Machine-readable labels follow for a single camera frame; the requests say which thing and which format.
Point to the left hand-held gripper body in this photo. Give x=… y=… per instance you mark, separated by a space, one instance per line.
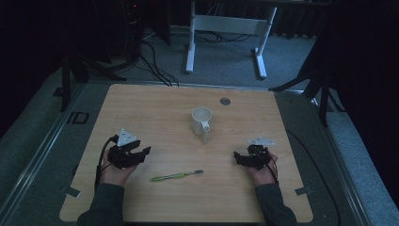
x=124 y=158

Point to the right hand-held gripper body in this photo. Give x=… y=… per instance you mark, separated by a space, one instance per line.
x=258 y=153

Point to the green toothbrush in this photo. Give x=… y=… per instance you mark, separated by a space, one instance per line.
x=175 y=176

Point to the white cup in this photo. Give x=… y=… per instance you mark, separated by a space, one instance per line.
x=200 y=121

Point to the person's left hand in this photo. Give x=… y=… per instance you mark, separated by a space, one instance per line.
x=116 y=175

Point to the person's right hand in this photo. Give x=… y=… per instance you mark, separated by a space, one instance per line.
x=263 y=175

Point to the grey round table grommet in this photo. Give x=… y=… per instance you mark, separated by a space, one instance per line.
x=225 y=101

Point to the grey tape piece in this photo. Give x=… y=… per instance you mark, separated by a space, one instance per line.
x=71 y=191
x=303 y=190

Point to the black metal stand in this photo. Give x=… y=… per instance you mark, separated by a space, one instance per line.
x=323 y=100
x=66 y=84

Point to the black computer tower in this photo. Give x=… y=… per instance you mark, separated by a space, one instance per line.
x=134 y=28

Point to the white metal desk frame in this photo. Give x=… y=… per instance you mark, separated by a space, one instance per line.
x=230 y=24

